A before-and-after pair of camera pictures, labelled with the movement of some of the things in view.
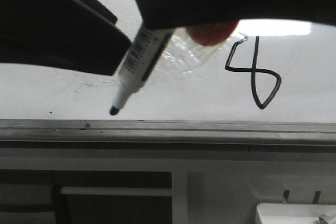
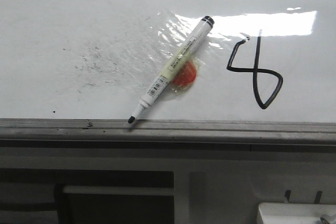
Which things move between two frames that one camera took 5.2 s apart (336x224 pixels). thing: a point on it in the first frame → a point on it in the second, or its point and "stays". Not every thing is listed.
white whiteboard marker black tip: [148, 41] → [198, 35]
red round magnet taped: [212, 34] → [186, 76]
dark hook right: [316, 197] stays
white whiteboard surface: [275, 70] stays
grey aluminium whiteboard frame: [180, 135] stays
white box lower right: [293, 213] stays
